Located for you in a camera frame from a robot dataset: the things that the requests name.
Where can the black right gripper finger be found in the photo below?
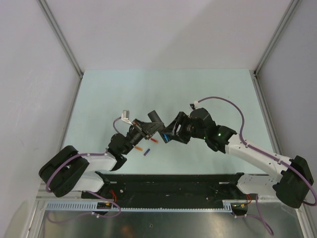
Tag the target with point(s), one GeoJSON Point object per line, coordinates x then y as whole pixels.
{"type": "Point", "coordinates": [172, 136]}
{"type": "Point", "coordinates": [175, 123]}

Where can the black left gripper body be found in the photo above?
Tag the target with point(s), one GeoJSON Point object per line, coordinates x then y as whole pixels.
{"type": "Point", "coordinates": [139, 126]}

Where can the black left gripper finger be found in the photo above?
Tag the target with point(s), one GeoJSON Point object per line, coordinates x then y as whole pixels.
{"type": "Point", "coordinates": [154, 129]}
{"type": "Point", "coordinates": [148, 125]}

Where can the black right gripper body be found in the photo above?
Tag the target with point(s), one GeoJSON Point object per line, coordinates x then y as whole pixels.
{"type": "Point", "coordinates": [185, 130]}

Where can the black remote control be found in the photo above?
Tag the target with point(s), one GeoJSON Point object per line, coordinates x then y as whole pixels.
{"type": "Point", "coordinates": [153, 116]}

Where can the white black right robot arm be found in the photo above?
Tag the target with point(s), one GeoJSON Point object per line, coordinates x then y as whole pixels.
{"type": "Point", "coordinates": [292, 176]}

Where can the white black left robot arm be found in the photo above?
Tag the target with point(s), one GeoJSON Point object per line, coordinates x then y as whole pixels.
{"type": "Point", "coordinates": [70, 170]}

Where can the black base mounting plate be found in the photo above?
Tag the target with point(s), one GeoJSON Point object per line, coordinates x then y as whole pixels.
{"type": "Point", "coordinates": [173, 191]}

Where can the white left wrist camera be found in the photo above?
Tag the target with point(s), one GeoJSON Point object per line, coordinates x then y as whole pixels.
{"type": "Point", "coordinates": [125, 117]}

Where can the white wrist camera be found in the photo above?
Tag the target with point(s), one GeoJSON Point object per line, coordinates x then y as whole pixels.
{"type": "Point", "coordinates": [125, 117]}
{"type": "Point", "coordinates": [194, 105]}

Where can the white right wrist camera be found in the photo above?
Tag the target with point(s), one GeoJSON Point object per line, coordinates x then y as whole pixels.
{"type": "Point", "coordinates": [194, 105]}

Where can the left aluminium frame post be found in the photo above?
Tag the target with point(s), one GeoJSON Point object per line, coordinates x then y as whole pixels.
{"type": "Point", "coordinates": [48, 14]}

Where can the aluminium frame post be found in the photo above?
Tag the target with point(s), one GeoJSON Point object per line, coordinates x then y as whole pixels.
{"type": "Point", "coordinates": [48, 14]}
{"type": "Point", "coordinates": [284, 22]}

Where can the right aluminium frame post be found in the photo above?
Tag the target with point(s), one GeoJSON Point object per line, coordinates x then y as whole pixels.
{"type": "Point", "coordinates": [284, 22]}

